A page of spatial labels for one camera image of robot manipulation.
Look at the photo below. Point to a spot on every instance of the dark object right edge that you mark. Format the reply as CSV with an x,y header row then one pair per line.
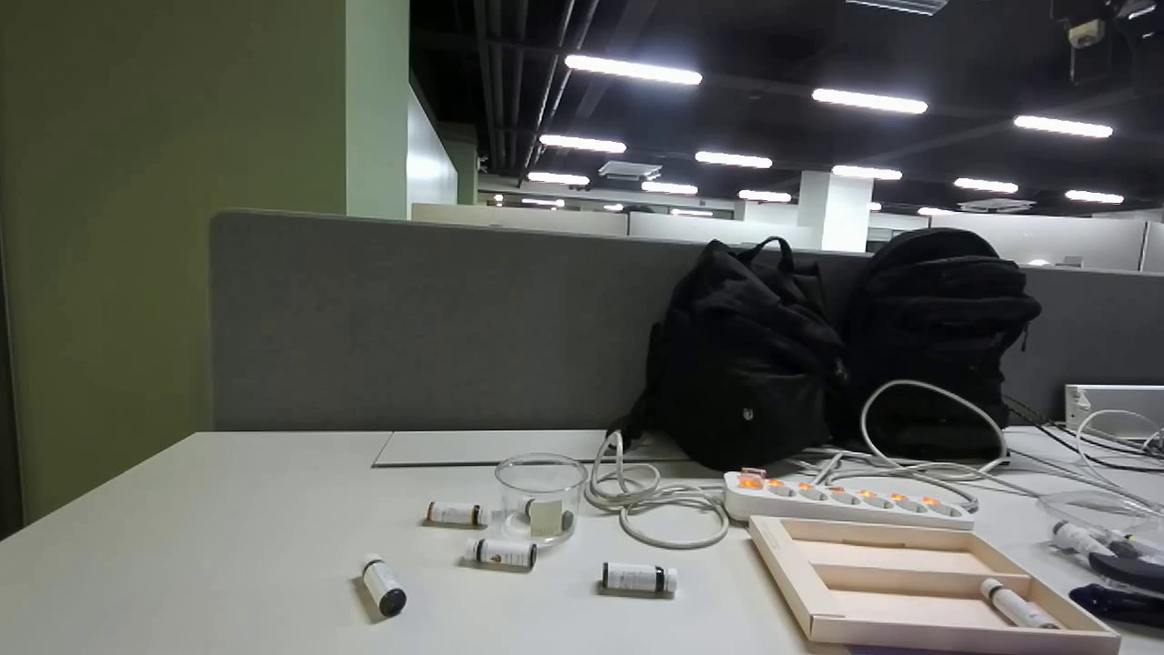
x,y
1122,606

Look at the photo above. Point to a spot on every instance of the white cylinder right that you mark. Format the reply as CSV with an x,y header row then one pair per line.
x,y
639,582

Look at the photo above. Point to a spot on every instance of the white power strip orange switches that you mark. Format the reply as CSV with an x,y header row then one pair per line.
x,y
798,495

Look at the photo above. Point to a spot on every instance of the white cylinder far left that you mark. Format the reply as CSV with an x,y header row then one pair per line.
x,y
455,514

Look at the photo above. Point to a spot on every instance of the black backpack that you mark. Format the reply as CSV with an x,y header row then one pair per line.
x,y
925,328
739,360

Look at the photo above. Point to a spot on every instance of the white cylinder black cap front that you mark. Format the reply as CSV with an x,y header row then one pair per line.
x,y
382,590

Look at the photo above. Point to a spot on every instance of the grey desk partition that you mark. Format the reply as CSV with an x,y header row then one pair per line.
x,y
395,324

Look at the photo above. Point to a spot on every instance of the white marker in tray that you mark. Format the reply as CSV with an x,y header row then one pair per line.
x,y
1016,611

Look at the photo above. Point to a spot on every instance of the black backpack left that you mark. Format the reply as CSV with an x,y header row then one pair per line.
x,y
739,360

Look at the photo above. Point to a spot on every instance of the white cylinder middle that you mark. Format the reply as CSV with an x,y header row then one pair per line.
x,y
511,556

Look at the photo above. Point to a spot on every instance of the black backpack right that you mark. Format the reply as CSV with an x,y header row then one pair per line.
x,y
925,328

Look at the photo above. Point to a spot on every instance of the wooden tray frame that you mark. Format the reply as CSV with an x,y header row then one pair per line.
x,y
911,589

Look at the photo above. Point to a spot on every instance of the clear glass beaker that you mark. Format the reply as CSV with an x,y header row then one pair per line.
x,y
541,492

